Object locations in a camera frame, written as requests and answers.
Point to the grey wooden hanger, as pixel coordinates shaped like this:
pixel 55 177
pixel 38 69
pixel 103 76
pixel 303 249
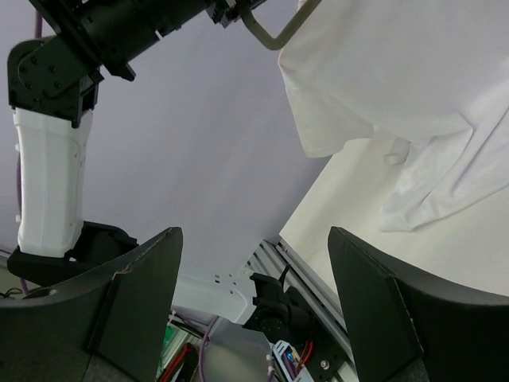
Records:
pixel 274 23

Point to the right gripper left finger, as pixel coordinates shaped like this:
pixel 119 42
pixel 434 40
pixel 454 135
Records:
pixel 107 324

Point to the white t shirt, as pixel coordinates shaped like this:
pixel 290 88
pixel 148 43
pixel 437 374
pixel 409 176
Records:
pixel 434 74

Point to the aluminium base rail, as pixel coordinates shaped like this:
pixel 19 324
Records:
pixel 294 305

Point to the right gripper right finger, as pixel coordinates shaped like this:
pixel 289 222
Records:
pixel 406 324

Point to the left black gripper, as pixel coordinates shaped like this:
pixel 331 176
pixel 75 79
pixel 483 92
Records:
pixel 225 12

